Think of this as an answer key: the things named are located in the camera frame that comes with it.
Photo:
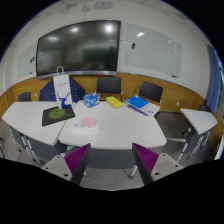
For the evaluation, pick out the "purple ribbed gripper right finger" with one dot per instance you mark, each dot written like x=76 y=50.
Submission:
x=153 y=166

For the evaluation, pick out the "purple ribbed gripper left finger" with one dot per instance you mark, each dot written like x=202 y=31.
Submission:
x=70 y=167

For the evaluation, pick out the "white power strip pink charger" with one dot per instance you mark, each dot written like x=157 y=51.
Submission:
x=87 y=124

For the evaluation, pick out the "white centre table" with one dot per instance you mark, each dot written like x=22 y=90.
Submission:
x=111 y=144

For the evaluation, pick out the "white table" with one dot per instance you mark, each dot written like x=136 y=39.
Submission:
x=111 y=144
x=26 y=118
x=202 y=124

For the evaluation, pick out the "white paper sheet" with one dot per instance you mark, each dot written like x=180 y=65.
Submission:
x=151 y=109

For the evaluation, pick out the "black mouse pad green print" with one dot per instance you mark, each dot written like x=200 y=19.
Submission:
x=55 y=114

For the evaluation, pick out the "blue pen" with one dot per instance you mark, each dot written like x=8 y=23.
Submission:
x=137 y=110

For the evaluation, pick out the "blue tissue box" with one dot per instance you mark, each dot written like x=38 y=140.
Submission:
x=91 y=100

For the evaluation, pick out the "white left table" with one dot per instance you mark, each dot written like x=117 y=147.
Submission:
x=26 y=118

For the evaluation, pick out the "white right table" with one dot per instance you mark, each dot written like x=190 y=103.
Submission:
x=202 y=124

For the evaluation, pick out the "yellow box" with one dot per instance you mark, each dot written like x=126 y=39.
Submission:
x=114 y=102

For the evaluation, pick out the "black chair right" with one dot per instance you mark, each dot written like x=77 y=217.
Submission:
x=151 y=91

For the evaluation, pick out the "black chair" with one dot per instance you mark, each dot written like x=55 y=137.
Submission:
x=108 y=86
x=23 y=97
x=151 y=91

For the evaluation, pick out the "white paper bag blue deer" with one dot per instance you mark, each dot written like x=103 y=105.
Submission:
x=62 y=88

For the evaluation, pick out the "black chair centre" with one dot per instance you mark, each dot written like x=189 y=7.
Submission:
x=108 y=86

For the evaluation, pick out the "black chair far left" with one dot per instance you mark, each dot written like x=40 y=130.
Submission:
x=23 y=97

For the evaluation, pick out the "glass whiteboard left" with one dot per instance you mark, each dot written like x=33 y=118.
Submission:
x=26 y=64

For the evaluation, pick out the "glass whiteboard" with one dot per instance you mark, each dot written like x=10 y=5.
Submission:
x=149 y=49
x=26 y=64

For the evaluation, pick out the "glass whiteboard right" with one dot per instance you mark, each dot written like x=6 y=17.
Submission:
x=149 y=49

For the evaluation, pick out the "large black wall display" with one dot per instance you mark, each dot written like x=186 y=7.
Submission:
x=85 y=48

